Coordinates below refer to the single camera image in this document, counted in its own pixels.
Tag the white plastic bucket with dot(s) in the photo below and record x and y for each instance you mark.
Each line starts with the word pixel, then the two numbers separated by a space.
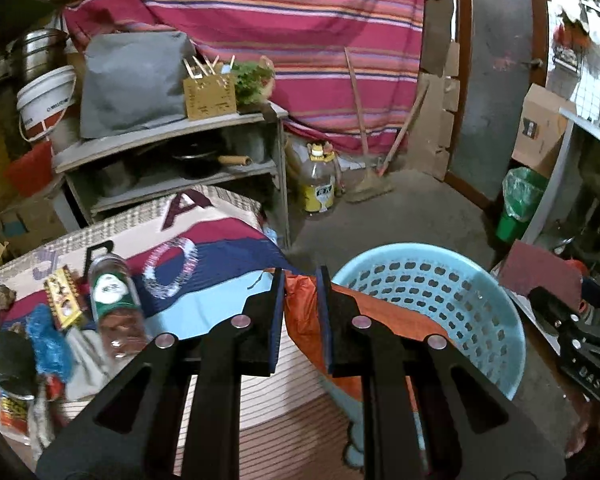
pixel 45 105

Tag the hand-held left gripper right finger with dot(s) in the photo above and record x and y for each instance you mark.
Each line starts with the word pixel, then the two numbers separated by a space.
pixel 324 320

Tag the steel pot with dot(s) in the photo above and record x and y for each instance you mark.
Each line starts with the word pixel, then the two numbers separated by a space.
pixel 40 55

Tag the grey wooden shelf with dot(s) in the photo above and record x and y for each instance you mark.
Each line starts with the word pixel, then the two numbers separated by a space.
pixel 180 130

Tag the brown cardboard box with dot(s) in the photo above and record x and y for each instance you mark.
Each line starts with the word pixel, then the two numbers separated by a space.
pixel 35 225

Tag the white side table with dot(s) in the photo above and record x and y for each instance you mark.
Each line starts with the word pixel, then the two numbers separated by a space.
pixel 555 180

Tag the red striped curtain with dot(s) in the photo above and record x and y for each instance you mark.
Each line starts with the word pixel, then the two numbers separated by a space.
pixel 280 25

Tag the cardboard wall patches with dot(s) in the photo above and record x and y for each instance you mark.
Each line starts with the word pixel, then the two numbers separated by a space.
pixel 435 110

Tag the blue plastic bag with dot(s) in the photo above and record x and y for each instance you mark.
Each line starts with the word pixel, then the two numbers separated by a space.
pixel 47 340

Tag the red round lid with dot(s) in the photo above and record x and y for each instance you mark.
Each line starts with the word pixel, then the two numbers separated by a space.
pixel 575 267

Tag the red yellow snack wrapper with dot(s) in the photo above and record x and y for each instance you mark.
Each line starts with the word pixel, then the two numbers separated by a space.
pixel 12 412

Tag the grey fabric bag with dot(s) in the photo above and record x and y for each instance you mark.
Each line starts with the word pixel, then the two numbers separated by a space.
pixel 130 85

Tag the brown crumpled wrapper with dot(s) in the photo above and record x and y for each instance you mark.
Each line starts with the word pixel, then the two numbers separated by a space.
pixel 5 297

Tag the grey door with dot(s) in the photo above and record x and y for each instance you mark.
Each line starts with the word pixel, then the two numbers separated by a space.
pixel 495 85

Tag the plastic bottle green label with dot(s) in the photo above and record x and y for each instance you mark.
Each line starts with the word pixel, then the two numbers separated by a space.
pixel 112 295

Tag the orange plastic bag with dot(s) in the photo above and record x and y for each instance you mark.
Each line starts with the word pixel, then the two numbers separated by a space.
pixel 302 310

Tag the straw broom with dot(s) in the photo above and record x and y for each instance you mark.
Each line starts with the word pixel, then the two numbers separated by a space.
pixel 370 190

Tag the oil bottle yellow label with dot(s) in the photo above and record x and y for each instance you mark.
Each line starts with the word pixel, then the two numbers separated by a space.
pixel 320 185

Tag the green lined waste bin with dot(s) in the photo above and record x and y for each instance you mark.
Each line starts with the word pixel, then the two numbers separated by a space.
pixel 517 210

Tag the red plastic container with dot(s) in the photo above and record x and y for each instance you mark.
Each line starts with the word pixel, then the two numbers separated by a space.
pixel 27 170

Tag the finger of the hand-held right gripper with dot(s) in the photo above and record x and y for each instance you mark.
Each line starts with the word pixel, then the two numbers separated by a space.
pixel 555 310

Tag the green leafy vegetables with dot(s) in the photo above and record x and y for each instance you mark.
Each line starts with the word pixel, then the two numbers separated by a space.
pixel 252 82

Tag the yellow snack packet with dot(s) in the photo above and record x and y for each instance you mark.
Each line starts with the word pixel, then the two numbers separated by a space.
pixel 62 300

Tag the light blue plastic basket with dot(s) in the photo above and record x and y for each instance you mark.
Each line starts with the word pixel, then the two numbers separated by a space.
pixel 460 300

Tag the maroon board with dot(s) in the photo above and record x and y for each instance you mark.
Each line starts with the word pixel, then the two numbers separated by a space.
pixel 535 270

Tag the black frying pan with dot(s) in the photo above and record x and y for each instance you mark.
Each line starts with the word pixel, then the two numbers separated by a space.
pixel 200 162

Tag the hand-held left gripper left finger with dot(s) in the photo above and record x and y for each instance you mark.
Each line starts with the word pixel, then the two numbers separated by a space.
pixel 277 320

